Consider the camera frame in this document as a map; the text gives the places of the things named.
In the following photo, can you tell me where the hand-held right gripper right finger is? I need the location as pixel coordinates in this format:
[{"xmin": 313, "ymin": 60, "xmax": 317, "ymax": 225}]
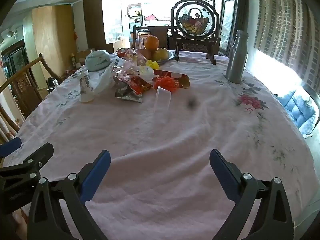
[{"xmin": 209, "ymin": 149, "xmax": 294, "ymax": 240}]

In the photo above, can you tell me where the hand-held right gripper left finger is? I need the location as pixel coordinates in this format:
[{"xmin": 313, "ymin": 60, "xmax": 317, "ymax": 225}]
[{"xmin": 28, "ymin": 149, "xmax": 112, "ymax": 240}]

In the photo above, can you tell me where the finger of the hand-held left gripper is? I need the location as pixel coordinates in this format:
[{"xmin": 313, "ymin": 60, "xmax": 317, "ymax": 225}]
[
  {"xmin": 0, "ymin": 137, "xmax": 22, "ymax": 157},
  {"xmin": 0, "ymin": 142, "xmax": 54, "ymax": 180}
]

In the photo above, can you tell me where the red snack bag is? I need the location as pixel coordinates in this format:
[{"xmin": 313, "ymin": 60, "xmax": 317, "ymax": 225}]
[{"xmin": 114, "ymin": 76, "xmax": 153, "ymax": 103}]

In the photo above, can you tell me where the red and white cardboard carton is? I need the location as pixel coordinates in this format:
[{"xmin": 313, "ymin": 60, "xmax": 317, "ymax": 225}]
[{"xmin": 152, "ymin": 69, "xmax": 191, "ymax": 90}]

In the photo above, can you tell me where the yellow foam fruit net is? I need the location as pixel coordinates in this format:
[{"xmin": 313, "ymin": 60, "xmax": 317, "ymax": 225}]
[{"xmin": 146, "ymin": 59, "xmax": 161, "ymax": 70}]

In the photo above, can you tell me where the white floral curtain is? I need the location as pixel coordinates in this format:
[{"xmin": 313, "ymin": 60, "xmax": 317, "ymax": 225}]
[{"xmin": 0, "ymin": 110, "xmax": 16, "ymax": 144}]

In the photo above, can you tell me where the wooden armchair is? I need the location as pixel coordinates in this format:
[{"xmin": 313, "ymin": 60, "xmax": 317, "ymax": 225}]
[{"xmin": 0, "ymin": 53, "xmax": 63, "ymax": 133}]

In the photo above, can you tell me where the pink floral tablecloth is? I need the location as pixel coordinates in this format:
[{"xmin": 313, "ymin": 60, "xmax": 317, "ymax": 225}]
[{"xmin": 2, "ymin": 50, "xmax": 318, "ymax": 240}]

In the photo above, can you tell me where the black kettle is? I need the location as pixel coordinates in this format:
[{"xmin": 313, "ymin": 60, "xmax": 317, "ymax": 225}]
[{"xmin": 46, "ymin": 76, "xmax": 60, "ymax": 90}]

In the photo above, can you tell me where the white plastic bag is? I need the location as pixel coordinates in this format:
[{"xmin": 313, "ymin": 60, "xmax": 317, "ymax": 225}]
[{"xmin": 93, "ymin": 56, "xmax": 126, "ymax": 93}]

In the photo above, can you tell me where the blue cushioned chair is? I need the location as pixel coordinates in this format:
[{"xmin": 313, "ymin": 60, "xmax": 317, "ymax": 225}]
[{"xmin": 277, "ymin": 84, "xmax": 320, "ymax": 138}]

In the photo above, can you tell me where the orange foam fruit net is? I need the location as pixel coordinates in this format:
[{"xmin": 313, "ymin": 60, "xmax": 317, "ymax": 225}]
[{"xmin": 152, "ymin": 77, "xmax": 181, "ymax": 93}]

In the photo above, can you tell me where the celadon lidded jar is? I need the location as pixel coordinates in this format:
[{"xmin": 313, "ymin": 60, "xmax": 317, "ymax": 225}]
[{"xmin": 84, "ymin": 50, "xmax": 111, "ymax": 72}]

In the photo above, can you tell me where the silver metal bottle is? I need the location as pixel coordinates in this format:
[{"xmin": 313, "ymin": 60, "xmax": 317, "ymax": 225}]
[{"xmin": 225, "ymin": 29, "xmax": 248, "ymax": 84}]

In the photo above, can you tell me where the clear plastic snack bag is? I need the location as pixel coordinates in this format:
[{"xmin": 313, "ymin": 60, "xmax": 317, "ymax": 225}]
[{"xmin": 120, "ymin": 50, "xmax": 148, "ymax": 81}]

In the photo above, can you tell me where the white fruit plate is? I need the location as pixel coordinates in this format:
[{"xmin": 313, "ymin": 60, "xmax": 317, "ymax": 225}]
[{"xmin": 150, "ymin": 50, "xmax": 177, "ymax": 62}]

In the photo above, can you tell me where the red apple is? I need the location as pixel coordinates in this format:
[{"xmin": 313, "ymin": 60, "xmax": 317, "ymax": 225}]
[{"xmin": 136, "ymin": 49, "xmax": 153, "ymax": 60}]

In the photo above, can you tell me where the yellow pear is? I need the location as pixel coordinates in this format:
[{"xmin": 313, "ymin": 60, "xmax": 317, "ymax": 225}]
[{"xmin": 152, "ymin": 47, "xmax": 170, "ymax": 61}]

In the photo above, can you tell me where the orange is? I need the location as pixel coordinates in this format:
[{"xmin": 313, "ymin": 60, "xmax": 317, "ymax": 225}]
[{"xmin": 144, "ymin": 35, "xmax": 160, "ymax": 51}]

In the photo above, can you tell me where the tall wooden cabinet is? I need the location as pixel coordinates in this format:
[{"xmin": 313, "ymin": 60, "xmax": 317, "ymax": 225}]
[{"xmin": 83, "ymin": 0, "xmax": 123, "ymax": 53}]

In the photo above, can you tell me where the dark wooden dining chair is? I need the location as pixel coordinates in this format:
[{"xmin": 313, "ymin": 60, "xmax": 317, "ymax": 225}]
[{"xmin": 132, "ymin": 25, "xmax": 172, "ymax": 51}]

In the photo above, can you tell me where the round embroidered screen on stand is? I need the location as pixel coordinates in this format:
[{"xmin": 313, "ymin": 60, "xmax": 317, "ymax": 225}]
[{"xmin": 171, "ymin": 0, "xmax": 222, "ymax": 65}]

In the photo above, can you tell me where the dark carved display cabinet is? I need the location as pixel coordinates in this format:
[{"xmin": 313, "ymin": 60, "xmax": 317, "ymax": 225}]
[{"xmin": 218, "ymin": 0, "xmax": 250, "ymax": 57}]

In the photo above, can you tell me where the brick pattern curtain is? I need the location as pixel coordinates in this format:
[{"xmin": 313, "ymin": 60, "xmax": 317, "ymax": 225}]
[{"xmin": 253, "ymin": 0, "xmax": 320, "ymax": 82}]

